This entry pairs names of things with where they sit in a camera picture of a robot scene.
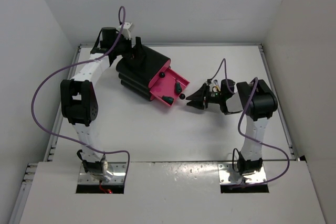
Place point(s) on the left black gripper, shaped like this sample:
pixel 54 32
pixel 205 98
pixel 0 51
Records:
pixel 135 55

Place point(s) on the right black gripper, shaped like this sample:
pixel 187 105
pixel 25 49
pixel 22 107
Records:
pixel 203 93

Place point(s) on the black drawer cabinet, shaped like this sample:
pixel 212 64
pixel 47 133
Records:
pixel 137 79

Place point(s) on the green handled screwdriver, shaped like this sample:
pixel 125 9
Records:
pixel 167 99
pixel 177 87

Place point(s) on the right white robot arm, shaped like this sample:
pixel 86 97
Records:
pixel 253 100

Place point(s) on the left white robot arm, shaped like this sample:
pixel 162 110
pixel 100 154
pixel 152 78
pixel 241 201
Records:
pixel 78 99

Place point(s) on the white front cover panel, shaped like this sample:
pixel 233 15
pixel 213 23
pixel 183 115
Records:
pixel 170 193

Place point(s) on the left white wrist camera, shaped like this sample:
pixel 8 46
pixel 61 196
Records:
pixel 126 30

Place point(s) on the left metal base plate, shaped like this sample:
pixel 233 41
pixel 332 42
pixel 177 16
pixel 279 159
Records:
pixel 114 175

